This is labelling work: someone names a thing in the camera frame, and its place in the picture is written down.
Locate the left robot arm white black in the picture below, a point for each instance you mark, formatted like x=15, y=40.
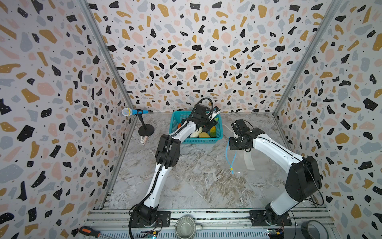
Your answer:
x=167, y=156

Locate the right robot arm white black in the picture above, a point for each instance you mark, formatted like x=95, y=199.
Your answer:
x=303, y=178

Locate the orange handled screwdriver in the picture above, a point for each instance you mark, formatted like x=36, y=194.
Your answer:
x=88, y=231

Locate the aluminium rail frame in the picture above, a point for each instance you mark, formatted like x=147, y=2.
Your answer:
x=217, y=223

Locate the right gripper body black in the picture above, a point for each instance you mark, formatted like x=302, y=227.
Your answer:
x=236, y=143

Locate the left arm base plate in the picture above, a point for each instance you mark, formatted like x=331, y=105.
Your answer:
x=160, y=219

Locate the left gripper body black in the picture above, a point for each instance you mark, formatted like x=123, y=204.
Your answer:
x=205, y=123

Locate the yellow green toy mango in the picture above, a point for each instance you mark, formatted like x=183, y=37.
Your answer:
x=212, y=132

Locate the blue microphone on stand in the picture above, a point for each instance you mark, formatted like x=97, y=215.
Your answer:
x=145, y=129

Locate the clear zip top bag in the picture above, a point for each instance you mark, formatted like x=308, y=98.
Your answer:
x=259, y=164

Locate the grey tape roll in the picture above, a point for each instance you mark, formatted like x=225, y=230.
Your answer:
x=313, y=229

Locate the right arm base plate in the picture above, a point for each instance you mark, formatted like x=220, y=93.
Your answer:
x=262, y=218

